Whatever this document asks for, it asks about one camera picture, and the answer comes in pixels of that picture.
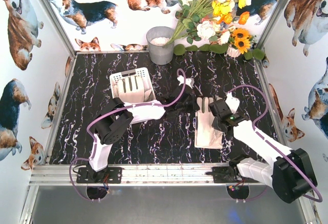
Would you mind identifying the white glove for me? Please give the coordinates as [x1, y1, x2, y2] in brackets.
[113, 75, 152, 104]
[194, 97, 223, 149]

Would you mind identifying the white plastic storage basket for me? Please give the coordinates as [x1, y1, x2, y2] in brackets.
[110, 67, 156, 104]

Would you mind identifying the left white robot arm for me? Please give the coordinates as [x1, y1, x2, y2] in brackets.
[87, 84, 199, 172]

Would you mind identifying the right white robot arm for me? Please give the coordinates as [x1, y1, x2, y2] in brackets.
[209, 99, 322, 203]

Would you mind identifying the grey metal bucket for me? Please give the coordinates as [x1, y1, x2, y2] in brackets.
[146, 26, 174, 65]

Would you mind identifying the white ribbed flower pot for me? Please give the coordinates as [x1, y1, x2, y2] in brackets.
[226, 46, 241, 57]

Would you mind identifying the artificial flower bouquet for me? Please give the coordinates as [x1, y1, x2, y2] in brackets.
[171, 0, 276, 60]

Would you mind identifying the right black base bracket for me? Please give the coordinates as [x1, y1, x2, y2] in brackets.
[205, 167, 238, 184]

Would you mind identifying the black base bracket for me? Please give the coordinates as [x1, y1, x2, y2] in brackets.
[205, 167, 238, 184]
[76, 167, 122, 184]

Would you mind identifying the aluminium front rail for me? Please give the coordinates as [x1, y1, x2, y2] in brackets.
[29, 164, 257, 187]

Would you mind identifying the left black base bracket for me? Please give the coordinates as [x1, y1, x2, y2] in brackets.
[76, 167, 122, 184]

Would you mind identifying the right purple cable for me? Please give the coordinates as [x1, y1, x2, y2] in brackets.
[227, 85, 323, 203]

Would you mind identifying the purple cable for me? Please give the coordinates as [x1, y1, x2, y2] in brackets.
[69, 68, 187, 201]
[227, 85, 323, 203]

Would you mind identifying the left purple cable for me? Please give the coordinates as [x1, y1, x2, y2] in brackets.
[69, 68, 187, 201]

